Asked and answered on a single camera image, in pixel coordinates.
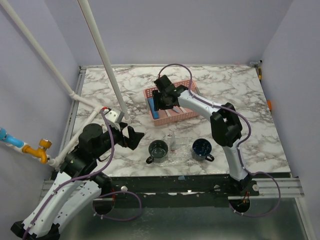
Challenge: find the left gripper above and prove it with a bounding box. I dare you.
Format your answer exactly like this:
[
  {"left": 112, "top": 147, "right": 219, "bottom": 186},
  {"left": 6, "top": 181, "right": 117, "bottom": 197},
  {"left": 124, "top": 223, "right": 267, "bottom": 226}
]
[{"left": 94, "top": 121, "right": 145, "bottom": 159}]

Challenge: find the pink perforated plastic basket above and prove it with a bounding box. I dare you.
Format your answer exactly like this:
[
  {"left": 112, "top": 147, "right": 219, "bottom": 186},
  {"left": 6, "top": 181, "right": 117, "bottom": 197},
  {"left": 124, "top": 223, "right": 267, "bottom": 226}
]
[{"left": 143, "top": 87, "right": 199, "bottom": 127}]

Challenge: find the blue toothpaste tube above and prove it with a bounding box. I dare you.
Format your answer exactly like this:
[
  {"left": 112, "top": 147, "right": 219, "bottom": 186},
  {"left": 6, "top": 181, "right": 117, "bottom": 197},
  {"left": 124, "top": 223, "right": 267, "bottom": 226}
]
[{"left": 147, "top": 98, "right": 160, "bottom": 120}]

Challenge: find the dark green mug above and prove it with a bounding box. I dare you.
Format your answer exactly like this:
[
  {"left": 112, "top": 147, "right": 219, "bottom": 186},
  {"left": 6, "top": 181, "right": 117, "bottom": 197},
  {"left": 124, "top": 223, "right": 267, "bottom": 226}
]
[{"left": 145, "top": 140, "right": 169, "bottom": 164}]

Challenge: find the white toothpaste tube red cap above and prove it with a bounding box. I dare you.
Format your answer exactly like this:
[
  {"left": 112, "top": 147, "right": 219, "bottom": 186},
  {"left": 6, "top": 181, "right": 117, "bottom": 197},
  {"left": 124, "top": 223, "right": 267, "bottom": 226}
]
[{"left": 169, "top": 132, "right": 176, "bottom": 152}]

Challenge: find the dark blue mug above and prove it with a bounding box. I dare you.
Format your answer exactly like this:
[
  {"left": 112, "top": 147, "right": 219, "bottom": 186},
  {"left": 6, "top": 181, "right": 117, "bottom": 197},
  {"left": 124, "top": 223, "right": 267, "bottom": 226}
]
[{"left": 191, "top": 138, "right": 215, "bottom": 162}]

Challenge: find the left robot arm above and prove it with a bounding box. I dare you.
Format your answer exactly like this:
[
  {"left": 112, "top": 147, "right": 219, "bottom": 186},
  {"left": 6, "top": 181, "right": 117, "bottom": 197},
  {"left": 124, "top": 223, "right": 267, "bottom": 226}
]
[{"left": 10, "top": 123, "right": 145, "bottom": 240}]

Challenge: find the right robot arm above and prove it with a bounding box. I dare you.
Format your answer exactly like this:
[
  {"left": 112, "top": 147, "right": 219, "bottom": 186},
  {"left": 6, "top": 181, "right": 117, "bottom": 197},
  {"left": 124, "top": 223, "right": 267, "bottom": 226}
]
[{"left": 152, "top": 80, "right": 252, "bottom": 196}]

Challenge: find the yellow brass tap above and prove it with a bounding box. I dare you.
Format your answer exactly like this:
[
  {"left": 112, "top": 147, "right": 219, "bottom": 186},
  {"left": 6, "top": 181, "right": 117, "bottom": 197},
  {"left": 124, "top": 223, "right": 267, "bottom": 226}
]
[{"left": 22, "top": 138, "right": 52, "bottom": 164}]

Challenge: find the yellow black tool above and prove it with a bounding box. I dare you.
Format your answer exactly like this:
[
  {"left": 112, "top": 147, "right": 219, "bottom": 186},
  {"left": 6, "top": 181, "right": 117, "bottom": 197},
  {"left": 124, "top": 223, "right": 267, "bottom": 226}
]
[{"left": 257, "top": 67, "right": 262, "bottom": 82}]

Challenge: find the orange clip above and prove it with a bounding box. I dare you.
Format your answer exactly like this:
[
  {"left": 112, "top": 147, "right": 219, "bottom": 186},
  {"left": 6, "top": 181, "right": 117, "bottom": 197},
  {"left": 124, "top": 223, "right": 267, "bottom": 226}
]
[{"left": 267, "top": 100, "right": 272, "bottom": 111}]

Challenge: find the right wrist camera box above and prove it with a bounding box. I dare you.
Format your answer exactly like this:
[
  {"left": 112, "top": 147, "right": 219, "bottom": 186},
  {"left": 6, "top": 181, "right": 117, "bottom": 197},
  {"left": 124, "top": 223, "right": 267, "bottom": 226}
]
[{"left": 154, "top": 75, "right": 175, "bottom": 93}]

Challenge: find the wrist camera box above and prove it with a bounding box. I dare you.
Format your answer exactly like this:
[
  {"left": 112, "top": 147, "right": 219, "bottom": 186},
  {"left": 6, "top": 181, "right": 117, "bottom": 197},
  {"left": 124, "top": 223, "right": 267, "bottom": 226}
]
[
  {"left": 154, "top": 75, "right": 175, "bottom": 93},
  {"left": 104, "top": 108, "right": 125, "bottom": 130}
]

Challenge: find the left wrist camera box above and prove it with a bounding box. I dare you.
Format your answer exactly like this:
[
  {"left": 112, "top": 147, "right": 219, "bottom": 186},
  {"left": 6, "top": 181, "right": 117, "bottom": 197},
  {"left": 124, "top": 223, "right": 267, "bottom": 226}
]
[{"left": 104, "top": 108, "right": 125, "bottom": 130}]

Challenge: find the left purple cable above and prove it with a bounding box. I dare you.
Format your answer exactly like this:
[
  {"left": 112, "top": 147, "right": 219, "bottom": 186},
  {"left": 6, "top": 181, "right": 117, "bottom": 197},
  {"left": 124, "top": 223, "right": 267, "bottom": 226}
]
[{"left": 22, "top": 107, "right": 143, "bottom": 240}]

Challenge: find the white pvc pipe frame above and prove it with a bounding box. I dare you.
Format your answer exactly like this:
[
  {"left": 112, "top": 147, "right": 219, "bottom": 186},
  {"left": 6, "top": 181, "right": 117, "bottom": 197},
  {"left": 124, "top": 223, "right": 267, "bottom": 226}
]
[{"left": 0, "top": 0, "right": 131, "bottom": 168}]

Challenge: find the silver corner bracket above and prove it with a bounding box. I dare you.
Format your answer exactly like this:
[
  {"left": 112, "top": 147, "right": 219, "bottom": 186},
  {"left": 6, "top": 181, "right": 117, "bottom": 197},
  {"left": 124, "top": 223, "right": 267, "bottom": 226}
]
[{"left": 249, "top": 60, "right": 263, "bottom": 68}]

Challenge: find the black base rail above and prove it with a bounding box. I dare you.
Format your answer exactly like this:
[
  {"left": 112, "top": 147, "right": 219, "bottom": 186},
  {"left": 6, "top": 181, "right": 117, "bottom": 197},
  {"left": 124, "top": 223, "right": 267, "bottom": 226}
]
[{"left": 85, "top": 174, "right": 259, "bottom": 213}]

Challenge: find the blue hose connector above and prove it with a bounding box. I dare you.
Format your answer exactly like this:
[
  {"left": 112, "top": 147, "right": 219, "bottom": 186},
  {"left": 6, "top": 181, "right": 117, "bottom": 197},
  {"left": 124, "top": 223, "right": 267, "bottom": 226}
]
[{"left": 0, "top": 127, "right": 25, "bottom": 148}]

